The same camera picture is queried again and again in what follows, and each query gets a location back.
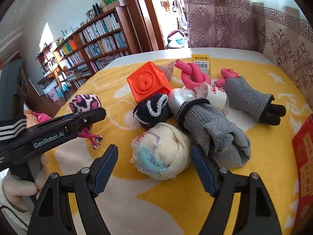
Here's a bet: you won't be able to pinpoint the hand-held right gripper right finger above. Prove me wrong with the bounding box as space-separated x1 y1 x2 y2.
191 145 283 235

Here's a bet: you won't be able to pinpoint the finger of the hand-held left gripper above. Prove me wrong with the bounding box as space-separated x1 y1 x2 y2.
65 107 107 136

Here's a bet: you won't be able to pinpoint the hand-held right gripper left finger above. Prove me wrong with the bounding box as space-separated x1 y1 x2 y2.
27 144 119 235

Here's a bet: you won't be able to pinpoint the pink leopard sock ball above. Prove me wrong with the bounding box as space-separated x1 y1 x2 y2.
69 94 103 150

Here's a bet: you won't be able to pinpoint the cream and blue sock ball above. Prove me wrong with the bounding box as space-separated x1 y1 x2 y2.
130 122 192 180

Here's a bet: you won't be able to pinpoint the grey glove striped cuff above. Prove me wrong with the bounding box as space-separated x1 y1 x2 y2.
175 98 252 169

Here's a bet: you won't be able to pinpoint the black sock ball white trim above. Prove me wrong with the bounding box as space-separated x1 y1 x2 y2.
133 93 174 130

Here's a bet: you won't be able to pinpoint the orange cube toy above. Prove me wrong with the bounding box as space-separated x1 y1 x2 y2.
127 62 172 103

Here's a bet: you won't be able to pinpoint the clear plastic bag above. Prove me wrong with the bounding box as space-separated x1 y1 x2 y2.
169 83 230 118

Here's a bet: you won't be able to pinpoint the grey glove black fingertips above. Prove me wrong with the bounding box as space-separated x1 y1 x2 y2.
224 76 286 125

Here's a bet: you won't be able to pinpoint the dusty pink knotted cloth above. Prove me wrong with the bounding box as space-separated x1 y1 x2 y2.
156 62 175 82

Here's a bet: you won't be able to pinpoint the large pink foam roller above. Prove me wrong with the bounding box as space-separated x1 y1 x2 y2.
175 59 212 89

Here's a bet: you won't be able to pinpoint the small pink foam roller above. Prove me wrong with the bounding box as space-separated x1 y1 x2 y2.
215 69 239 88

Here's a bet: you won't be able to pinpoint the red cardboard box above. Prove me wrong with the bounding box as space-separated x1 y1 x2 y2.
292 114 313 228

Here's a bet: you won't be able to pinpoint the small yellow box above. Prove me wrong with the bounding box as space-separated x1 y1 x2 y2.
191 54 211 74

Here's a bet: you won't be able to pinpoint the person's left hand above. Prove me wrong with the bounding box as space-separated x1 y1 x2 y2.
0 153 50 217

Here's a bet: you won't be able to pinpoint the small wooden bookshelf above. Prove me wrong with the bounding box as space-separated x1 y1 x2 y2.
37 43 71 102

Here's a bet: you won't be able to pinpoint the yellow and white blanket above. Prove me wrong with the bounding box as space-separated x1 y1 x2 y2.
46 57 313 235

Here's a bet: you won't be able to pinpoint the white red-print cup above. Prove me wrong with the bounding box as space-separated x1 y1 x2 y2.
203 83 228 109

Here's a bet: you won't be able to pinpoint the large wooden bookshelf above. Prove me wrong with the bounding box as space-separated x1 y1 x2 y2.
52 6 142 89

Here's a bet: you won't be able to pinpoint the tan cardboard box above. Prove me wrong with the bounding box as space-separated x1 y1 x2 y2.
105 0 128 10

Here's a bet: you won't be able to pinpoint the beige curtain mauve hem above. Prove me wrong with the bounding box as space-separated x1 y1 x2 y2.
184 0 266 51

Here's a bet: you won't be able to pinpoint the beige floral curtain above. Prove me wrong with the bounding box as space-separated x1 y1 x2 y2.
252 0 313 98

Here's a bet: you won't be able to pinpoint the black white-striped strap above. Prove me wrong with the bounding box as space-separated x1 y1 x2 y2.
0 118 28 141

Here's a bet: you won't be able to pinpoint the wooden door frame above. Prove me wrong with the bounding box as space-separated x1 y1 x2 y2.
119 0 167 54

